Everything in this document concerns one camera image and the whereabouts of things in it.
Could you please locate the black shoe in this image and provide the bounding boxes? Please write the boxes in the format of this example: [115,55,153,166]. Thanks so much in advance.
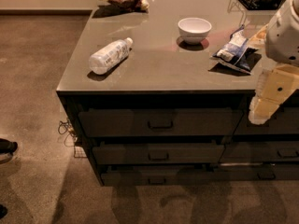
[0,139,18,164]

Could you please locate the blue white chip bag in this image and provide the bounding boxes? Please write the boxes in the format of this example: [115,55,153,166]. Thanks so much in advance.
[212,25,257,75]

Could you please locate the white ceramic bowl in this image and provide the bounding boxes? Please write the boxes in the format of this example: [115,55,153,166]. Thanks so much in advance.
[178,18,212,45]

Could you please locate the black shoe tip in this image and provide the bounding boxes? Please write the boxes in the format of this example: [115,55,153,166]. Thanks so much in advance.
[0,204,7,219]

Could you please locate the tangled floor cables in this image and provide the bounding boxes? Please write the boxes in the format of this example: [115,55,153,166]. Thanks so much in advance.
[57,118,78,147]

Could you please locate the dark drawer cabinet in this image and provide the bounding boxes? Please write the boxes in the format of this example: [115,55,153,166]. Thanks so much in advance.
[57,0,298,185]

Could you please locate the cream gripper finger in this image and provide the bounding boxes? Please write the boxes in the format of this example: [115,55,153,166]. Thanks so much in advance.
[249,96,279,125]

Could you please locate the clear plastic water bottle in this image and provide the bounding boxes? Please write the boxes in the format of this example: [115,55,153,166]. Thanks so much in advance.
[89,37,133,75]

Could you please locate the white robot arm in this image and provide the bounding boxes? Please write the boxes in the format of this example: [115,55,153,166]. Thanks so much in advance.
[249,0,299,125]

